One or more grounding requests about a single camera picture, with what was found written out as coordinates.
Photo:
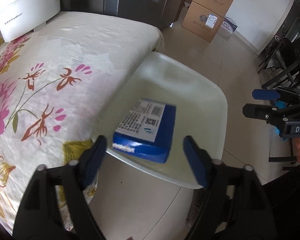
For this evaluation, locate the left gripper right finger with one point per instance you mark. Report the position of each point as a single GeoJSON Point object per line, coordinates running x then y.
{"type": "Point", "coordinates": [232, 197]}

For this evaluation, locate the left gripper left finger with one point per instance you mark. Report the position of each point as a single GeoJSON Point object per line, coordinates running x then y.
{"type": "Point", "coordinates": [39, 216]}

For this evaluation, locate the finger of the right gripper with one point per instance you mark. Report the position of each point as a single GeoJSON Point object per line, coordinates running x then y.
{"type": "Point", "coordinates": [272, 115]}
{"type": "Point", "coordinates": [265, 94]}

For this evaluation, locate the blue white carton box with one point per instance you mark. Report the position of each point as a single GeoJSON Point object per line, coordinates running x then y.
{"type": "Point", "coordinates": [146, 131]}

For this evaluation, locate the white plastic chair seat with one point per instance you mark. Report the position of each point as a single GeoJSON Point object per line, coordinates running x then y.
{"type": "Point", "coordinates": [201, 112]}

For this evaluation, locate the lower cardboard box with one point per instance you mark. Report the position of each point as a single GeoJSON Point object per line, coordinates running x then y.
{"type": "Point", "coordinates": [202, 21]}

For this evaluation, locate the floral tablecloth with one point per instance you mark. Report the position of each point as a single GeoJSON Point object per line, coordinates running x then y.
{"type": "Point", "coordinates": [54, 85]}

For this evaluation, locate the grey refrigerator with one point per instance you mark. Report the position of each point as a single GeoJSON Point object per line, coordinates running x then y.
{"type": "Point", "coordinates": [159, 13]}

